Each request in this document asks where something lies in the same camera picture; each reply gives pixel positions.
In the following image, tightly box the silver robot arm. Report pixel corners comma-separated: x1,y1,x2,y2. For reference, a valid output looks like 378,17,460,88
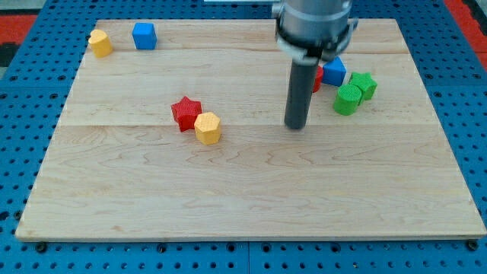
272,0,358,65

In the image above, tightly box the yellow hexagon block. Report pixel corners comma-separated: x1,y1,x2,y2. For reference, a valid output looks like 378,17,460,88
194,112,221,145

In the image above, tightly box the red star block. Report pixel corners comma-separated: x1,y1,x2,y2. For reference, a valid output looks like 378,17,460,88
170,97,202,132

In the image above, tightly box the green star block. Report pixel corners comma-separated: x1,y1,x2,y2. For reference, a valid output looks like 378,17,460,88
349,72,377,100

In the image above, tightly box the blue cube block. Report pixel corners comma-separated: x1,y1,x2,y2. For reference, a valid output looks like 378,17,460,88
132,22,158,50

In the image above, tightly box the light wooden board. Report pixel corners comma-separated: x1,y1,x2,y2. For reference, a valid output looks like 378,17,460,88
16,19,486,242

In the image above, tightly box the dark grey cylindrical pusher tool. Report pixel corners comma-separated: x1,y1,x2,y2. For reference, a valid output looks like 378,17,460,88
284,60,318,130

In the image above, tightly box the red round block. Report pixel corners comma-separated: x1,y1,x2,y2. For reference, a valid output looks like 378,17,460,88
313,65,323,93

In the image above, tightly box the blue triangular block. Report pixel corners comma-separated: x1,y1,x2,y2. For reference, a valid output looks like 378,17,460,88
322,57,346,87

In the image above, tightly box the green cylinder block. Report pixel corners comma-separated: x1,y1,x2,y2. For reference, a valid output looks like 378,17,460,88
333,84,362,116

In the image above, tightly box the yellow heart block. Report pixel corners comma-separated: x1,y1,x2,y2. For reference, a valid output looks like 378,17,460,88
88,29,113,58

